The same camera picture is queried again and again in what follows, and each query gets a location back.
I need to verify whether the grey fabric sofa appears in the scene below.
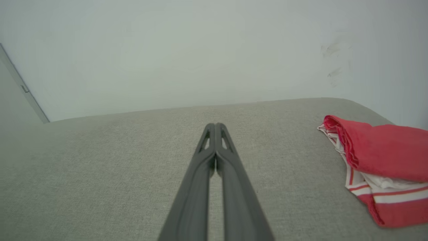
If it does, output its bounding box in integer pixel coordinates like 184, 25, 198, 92
0, 97, 428, 241

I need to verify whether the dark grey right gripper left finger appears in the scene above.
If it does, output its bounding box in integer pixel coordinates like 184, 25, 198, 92
157, 123, 215, 241

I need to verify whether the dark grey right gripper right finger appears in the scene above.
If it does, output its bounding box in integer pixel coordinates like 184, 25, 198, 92
215, 123, 275, 241

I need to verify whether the red and white shirt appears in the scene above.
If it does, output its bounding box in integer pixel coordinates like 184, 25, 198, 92
317, 115, 428, 229

